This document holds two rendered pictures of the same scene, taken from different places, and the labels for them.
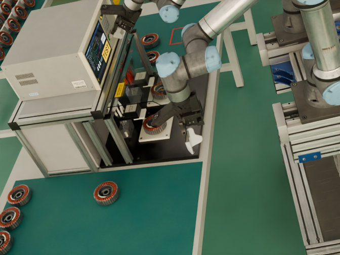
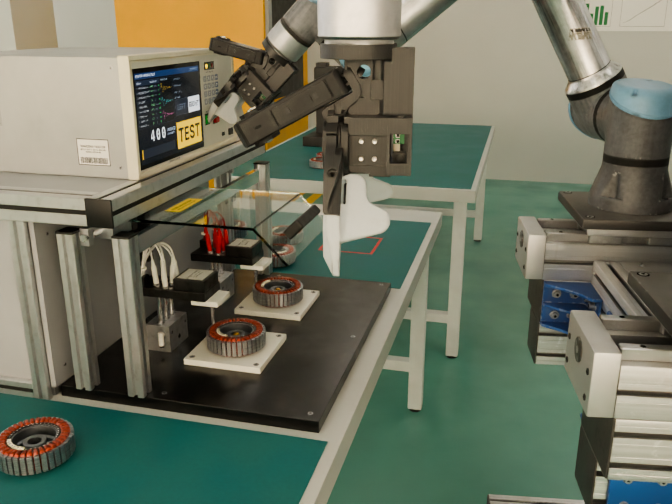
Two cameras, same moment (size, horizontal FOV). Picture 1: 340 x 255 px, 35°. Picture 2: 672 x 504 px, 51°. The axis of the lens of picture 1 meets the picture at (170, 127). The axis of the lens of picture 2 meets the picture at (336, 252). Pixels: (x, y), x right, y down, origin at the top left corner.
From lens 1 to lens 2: 127 cm
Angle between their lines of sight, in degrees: 24
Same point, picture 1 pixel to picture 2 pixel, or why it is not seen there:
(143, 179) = (152, 442)
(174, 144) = (266, 387)
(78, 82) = (92, 144)
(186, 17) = not seen: hidden behind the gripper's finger
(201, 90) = (364, 314)
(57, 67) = (59, 88)
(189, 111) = (373, 112)
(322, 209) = not seen: outside the picture
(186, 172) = (274, 455)
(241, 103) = (410, 438)
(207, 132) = (357, 388)
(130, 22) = (264, 84)
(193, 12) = not seen: hidden behind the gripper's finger
